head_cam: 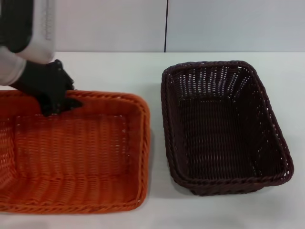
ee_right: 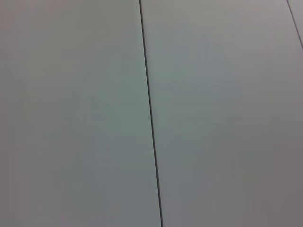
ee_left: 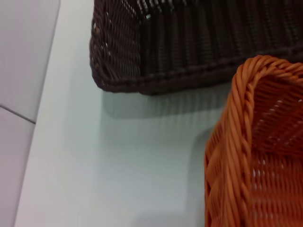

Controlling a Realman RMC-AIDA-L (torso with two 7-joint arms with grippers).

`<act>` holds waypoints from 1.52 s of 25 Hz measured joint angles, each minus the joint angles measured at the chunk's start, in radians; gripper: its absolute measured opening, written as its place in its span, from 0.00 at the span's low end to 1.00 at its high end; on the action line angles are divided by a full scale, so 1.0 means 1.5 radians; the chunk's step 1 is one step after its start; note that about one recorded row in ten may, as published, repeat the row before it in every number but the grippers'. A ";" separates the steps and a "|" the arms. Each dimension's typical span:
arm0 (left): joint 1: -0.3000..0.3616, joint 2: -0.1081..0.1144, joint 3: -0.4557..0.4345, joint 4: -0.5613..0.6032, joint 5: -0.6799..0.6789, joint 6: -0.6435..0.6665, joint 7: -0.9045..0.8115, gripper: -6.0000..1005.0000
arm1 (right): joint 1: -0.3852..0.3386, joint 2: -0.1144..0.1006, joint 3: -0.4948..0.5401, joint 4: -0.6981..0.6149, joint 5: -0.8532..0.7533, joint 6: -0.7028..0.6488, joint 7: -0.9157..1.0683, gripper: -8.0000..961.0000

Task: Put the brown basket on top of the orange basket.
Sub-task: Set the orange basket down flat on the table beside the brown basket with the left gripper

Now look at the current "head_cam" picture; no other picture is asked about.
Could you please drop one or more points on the white sleeved person forearm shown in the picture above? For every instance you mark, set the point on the white sleeved person forearm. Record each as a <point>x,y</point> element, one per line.
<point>13,68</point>

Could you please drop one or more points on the orange woven plastic basket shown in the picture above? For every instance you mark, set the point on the orange woven plastic basket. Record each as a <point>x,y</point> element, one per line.
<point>71,155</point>

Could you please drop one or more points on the black and white person garment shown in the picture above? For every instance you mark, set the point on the black and white person garment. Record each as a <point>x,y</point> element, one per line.
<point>35,28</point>

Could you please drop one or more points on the black gloved person hand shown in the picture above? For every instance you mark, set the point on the black gloved person hand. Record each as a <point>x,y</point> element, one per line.
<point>50,86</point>

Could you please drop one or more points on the dark brown woven plastic basket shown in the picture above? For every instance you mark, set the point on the dark brown woven plastic basket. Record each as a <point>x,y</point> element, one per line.
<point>221,138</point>

